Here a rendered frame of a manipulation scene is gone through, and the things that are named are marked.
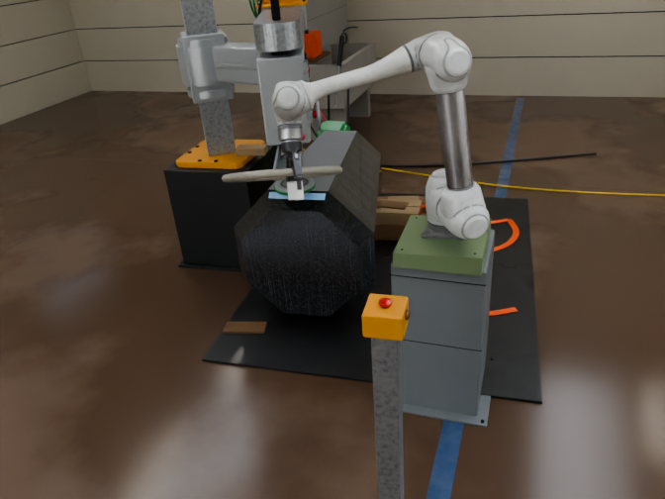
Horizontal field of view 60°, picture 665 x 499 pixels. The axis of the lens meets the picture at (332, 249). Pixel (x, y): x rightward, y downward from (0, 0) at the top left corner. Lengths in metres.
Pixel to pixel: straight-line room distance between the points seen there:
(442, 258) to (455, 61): 0.79
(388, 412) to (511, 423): 1.10
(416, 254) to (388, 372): 0.72
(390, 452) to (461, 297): 0.77
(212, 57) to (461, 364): 2.37
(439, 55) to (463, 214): 0.58
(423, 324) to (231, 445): 1.05
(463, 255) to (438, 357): 0.56
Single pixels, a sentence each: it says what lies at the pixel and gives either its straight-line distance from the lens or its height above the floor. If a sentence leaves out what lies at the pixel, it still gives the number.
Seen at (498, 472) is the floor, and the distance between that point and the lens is 2.70.
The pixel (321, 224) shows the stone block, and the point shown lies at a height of 0.68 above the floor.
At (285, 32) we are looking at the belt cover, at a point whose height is 1.67.
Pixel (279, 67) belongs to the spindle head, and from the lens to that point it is 2.82.
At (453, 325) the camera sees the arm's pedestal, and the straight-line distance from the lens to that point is 2.57.
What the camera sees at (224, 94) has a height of 1.19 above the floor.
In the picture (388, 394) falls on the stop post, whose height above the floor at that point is 0.77.
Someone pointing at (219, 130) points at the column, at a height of 0.95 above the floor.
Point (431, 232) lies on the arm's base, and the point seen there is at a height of 0.90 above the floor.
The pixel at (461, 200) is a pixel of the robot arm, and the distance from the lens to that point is 2.21.
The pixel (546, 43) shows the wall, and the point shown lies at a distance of 8.12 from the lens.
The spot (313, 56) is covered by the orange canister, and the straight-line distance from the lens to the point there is 6.67.
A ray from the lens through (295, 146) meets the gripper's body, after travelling 2.11.
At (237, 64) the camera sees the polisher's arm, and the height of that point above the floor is 1.39.
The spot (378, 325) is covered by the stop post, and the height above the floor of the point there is 1.05.
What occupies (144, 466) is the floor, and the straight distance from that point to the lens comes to 2.90.
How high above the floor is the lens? 2.04
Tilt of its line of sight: 29 degrees down
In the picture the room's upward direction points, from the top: 5 degrees counter-clockwise
